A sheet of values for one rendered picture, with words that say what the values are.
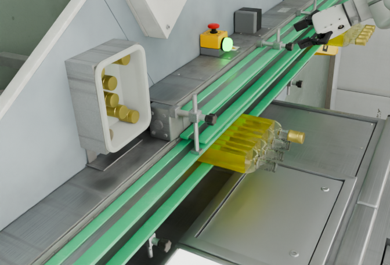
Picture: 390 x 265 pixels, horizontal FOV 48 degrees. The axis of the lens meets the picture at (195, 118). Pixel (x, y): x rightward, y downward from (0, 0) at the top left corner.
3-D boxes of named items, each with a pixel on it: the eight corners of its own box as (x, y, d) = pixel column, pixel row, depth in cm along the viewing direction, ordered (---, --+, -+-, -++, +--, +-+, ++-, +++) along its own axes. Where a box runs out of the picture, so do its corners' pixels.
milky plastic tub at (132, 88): (81, 148, 105) (110, 157, 101) (65, 60, 95) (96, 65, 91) (126, 118, 119) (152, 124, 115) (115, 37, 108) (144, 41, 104)
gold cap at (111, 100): (94, 93, 103) (109, 96, 101) (104, 87, 106) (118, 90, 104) (96, 106, 104) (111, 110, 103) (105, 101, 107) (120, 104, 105)
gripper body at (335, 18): (357, 32, 133) (321, 47, 137) (350, 13, 140) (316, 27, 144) (350, 13, 128) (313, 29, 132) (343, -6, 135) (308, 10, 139)
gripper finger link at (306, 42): (322, 46, 134) (302, 54, 136) (321, 39, 136) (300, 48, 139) (319, 38, 132) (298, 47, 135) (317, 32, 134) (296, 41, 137)
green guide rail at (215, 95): (177, 113, 116) (204, 119, 113) (177, 110, 116) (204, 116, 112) (336, -14, 250) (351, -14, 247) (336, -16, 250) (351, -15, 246)
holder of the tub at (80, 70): (84, 166, 108) (109, 174, 105) (64, 60, 95) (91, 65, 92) (126, 134, 121) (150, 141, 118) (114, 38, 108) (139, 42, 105)
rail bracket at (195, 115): (171, 149, 117) (213, 160, 111) (166, 91, 109) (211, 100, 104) (177, 144, 119) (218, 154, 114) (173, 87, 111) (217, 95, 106)
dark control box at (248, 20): (233, 32, 170) (253, 34, 166) (233, 11, 166) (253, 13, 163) (241, 26, 176) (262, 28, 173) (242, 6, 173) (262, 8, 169)
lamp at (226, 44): (220, 52, 146) (228, 53, 145) (220, 39, 144) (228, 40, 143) (226, 48, 150) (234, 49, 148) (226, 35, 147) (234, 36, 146)
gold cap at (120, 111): (104, 105, 107) (118, 108, 105) (113, 100, 110) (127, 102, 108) (105, 118, 108) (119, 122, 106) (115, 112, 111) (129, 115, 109)
